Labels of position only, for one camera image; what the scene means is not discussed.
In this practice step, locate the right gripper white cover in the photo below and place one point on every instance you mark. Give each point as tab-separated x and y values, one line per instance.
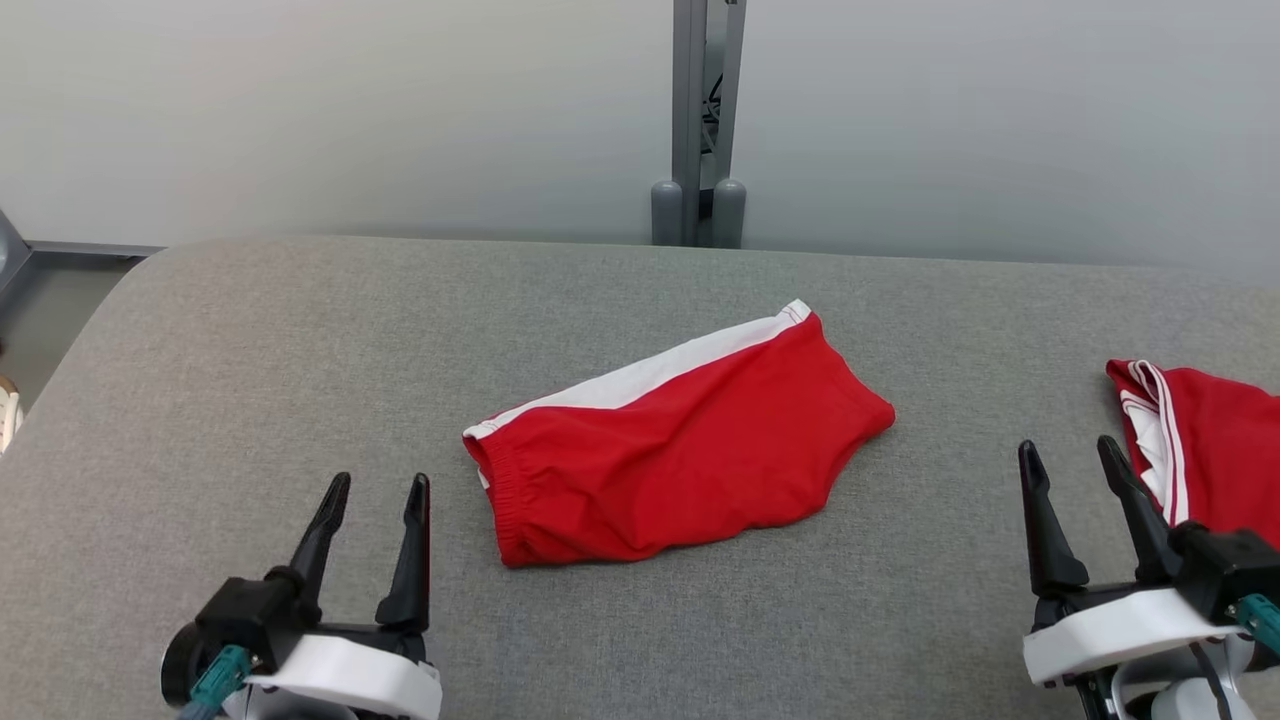
1110	630

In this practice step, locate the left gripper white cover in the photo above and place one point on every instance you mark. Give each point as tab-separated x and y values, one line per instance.
370	680

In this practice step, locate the red jersey top white trim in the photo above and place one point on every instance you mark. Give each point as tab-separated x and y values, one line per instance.
1230	450

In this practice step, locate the red shorts white side band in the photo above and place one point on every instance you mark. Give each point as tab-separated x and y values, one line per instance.
690	460

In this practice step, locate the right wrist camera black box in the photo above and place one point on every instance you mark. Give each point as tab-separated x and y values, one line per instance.
1225	570

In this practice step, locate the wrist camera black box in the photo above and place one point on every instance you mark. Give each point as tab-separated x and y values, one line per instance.
235	615
1225	570

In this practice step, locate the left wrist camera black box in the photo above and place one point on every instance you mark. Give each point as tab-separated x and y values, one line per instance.
235	615

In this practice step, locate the grey metal frame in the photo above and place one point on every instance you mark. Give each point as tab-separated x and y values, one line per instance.
90	249

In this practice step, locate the grey rounded post foot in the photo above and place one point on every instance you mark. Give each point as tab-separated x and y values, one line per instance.
666	215
730	215

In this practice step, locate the grey metal partition post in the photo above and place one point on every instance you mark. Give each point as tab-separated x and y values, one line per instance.
688	100

